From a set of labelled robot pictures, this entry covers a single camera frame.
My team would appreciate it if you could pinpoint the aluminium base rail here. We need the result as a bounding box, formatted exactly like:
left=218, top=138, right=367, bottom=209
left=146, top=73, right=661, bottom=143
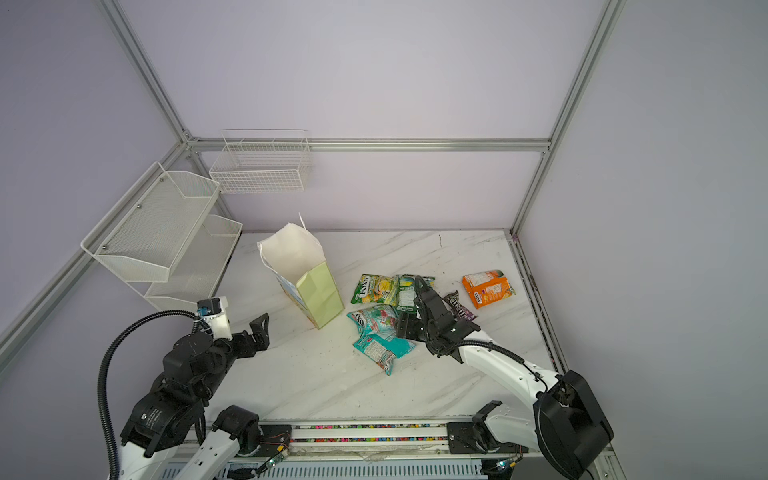
left=216, top=415, right=548, bottom=479

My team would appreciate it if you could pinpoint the orange snack box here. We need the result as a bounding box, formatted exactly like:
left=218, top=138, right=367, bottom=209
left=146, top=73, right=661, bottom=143
left=462, top=270, right=516, bottom=308

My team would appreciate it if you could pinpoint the white wire wall basket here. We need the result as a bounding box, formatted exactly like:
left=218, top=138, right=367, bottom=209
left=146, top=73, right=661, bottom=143
left=209, top=129, right=313, bottom=194

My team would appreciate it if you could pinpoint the purple chocolate bar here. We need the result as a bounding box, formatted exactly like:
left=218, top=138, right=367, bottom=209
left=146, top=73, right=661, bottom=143
left=442, top=291, right=477, bottom=322

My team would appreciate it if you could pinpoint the white mesh wall shelf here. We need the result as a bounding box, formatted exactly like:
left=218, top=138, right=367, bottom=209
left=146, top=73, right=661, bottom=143
left=81, top=162, right=242, bottom=311

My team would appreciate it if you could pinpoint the red green candy packet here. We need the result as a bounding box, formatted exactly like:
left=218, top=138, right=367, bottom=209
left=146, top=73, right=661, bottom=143
left=347, top=304, right=398, bottom=337

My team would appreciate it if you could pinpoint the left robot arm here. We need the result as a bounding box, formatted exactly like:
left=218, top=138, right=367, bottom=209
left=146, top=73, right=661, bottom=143
left=110, top=313, right=270, bottom=479

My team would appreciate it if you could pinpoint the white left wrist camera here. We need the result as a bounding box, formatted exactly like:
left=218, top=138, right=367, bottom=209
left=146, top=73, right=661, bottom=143
left=193, top=296, right=233, bottom=340

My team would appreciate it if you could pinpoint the yellow green snack packet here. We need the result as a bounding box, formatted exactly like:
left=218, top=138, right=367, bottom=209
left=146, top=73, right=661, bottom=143
left=351, top=274, right=399, bottom=306

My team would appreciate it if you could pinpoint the teal snack packet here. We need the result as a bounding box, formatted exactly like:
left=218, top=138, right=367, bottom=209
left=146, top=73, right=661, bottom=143
left=353, top=334, right=415, bottom=376

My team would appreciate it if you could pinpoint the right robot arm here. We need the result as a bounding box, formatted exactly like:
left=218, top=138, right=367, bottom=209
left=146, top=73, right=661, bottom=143
left=396, top=276, right=614, bottom=479

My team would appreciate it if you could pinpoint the black corrugated cable hose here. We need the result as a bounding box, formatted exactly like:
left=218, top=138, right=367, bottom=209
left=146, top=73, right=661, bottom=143
left=97, top=309, right=199, bottom=480

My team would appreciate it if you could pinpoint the white green paper bag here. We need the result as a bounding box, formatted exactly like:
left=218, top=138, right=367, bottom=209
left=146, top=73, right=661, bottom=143
left=257, top=216, right=344, bottom=329

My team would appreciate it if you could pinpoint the aluminium frame post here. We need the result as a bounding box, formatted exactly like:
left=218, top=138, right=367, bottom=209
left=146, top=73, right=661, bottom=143
left=95, top=0, right=191, bottom=145

